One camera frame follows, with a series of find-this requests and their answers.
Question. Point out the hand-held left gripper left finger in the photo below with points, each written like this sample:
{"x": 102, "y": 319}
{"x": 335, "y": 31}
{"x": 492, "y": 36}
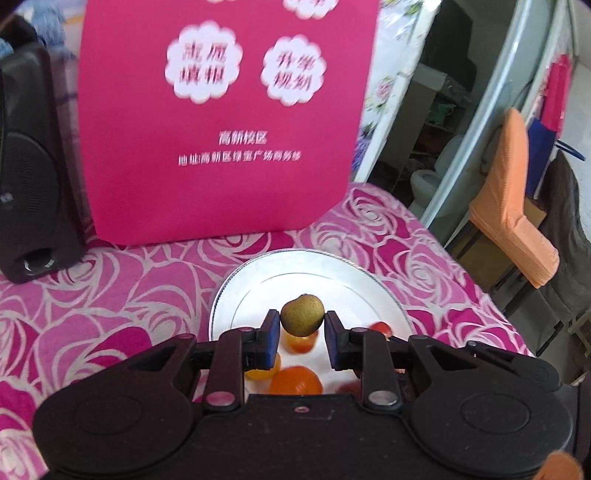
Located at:
{"x": 273, "y": 339}

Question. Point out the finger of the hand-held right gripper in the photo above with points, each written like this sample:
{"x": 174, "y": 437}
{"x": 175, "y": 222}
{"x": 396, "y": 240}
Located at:
{"x": 531, "y": 364}

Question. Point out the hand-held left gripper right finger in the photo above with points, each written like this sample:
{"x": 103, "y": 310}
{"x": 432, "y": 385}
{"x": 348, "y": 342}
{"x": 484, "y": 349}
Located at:
{"x": 331, "y": 341}

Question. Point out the yellow-orange citrus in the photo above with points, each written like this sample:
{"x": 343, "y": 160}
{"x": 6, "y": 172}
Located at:
{"x": 264, "y": 371}

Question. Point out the olive green kiwi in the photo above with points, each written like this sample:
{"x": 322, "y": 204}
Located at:
{"x": 302, "y": 314}

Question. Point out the large orange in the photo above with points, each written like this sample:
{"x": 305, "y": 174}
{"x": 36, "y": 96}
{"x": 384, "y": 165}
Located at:
{"x": 295, "y": 381}

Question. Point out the dark red plum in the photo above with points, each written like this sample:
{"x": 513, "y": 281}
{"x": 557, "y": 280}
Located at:
{"x": 349, "y": 386}

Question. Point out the white plate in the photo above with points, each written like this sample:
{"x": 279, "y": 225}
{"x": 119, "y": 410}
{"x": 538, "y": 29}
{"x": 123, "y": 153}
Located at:
{"x": 300, "y": 277}

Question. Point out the person's left hand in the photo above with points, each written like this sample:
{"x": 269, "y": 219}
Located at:
{"x": 561, "y": 468}

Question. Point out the dark jacket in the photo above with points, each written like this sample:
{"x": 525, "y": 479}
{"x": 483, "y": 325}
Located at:
{"x": 572, "y": 230}

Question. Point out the orange covered chair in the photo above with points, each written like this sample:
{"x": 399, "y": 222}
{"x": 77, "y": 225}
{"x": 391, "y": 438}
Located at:
{"x": 512, "y": 207}

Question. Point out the pink rose tablecloth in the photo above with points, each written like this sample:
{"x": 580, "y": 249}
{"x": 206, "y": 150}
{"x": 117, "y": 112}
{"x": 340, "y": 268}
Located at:
{"x": 115, "y": 300}

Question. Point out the white toilet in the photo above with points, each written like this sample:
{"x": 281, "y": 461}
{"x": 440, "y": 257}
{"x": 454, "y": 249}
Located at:
{"x": 425, "y": 182}

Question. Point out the pink non-woven bag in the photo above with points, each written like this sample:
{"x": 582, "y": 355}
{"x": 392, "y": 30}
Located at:
{"x": 138, "y": 184}

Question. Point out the blue hanging bag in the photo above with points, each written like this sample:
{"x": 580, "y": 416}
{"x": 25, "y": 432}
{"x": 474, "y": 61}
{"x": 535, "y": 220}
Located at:
{"x": 540, "y": 157}

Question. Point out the floral patterned sheet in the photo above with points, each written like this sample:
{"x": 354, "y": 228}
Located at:
{"x": 392, "y": 92}

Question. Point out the black speaker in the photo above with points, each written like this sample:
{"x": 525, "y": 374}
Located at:
{"x": 32, "y": 184}

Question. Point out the blue bedding poster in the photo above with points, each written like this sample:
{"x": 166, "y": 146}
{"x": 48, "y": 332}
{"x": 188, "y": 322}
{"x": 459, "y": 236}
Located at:
{"x": 53, "y": 27}

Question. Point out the metal door frame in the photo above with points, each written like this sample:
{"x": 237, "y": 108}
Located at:
{"x": 485, "y": 115}

